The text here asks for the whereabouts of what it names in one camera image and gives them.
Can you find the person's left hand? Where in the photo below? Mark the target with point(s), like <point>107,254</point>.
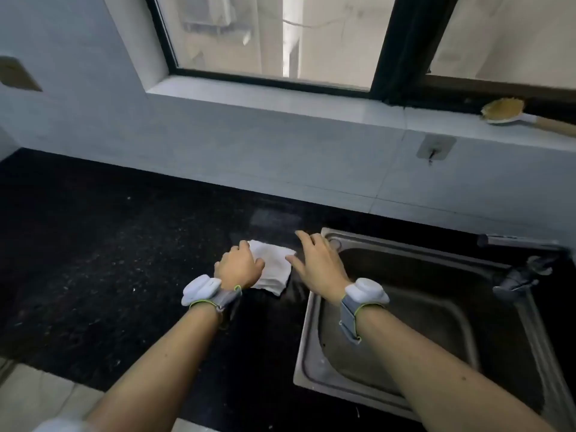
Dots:
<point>238,267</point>

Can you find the person's right hand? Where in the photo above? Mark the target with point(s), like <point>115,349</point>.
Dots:
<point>321,269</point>

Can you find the white cleaning cloth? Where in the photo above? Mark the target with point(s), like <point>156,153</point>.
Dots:
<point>276,269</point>

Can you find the steel faucet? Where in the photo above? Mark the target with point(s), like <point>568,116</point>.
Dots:
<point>513,279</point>

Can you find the person's right forearm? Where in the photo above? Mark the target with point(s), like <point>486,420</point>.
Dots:
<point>427,373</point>

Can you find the person's left forearm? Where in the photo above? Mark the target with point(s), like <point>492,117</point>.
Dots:
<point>157,368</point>

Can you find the person's white shirt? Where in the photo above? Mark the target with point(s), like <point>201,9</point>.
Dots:
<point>58,426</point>

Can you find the round sink hole cover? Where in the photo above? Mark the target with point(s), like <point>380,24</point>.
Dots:
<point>335,244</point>

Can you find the white left wrist tracker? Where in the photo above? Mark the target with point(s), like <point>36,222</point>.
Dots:
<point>200,287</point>

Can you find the white wrist tracker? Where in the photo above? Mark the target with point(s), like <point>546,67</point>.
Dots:
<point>366,292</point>
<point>200,287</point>

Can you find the white right wrist tracker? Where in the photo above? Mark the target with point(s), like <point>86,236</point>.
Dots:
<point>366,292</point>

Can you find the stainless steel sink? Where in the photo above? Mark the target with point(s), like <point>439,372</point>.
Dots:
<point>450,319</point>

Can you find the black framed window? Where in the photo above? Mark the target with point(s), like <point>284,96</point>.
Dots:
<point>405,49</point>

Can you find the white outdoor air conditioner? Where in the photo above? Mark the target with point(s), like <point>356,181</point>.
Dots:
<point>207,11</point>

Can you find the clear adhesive wall hook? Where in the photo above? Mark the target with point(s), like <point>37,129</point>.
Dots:
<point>435,146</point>

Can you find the tan wall plate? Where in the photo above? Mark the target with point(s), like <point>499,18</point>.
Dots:
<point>15,74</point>

